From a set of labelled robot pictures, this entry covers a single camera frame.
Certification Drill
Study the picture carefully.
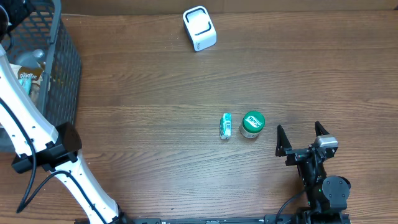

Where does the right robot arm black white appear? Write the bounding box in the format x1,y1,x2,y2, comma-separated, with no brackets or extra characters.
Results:
274,121,351,223

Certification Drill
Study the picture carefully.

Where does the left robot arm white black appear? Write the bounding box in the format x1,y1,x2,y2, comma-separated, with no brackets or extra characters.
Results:
1,1,126,223

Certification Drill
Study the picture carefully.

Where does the white barcode scanner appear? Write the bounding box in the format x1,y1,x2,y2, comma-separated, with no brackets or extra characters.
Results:
182,6,217,52

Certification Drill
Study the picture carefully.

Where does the small green white carton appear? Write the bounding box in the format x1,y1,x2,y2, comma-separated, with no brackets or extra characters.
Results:
220,113,232,140

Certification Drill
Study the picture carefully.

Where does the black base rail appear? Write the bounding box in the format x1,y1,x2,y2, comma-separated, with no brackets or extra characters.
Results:
74,213,352,224

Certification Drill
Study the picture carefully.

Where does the silver capped yellow drink bottle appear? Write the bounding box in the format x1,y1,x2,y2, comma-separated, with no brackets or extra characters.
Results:
15,49,45,69

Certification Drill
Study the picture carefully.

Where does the green lidded jar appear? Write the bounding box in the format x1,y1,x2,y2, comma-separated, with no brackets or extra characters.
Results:
239,111,266,139

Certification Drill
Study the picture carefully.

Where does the dark grey plastic basket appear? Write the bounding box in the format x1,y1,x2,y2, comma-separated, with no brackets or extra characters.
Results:
1,1,81,156

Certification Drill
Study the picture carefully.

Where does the brown pantree snack bag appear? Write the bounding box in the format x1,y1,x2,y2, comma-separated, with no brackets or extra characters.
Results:
11,64,44,106

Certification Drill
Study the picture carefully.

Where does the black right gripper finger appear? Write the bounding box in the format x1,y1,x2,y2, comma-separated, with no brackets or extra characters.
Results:
315,121,330,136
275,125,292,156

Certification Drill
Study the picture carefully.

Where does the teal snack wrapper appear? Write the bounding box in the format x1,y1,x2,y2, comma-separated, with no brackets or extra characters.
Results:
19,78,32,95

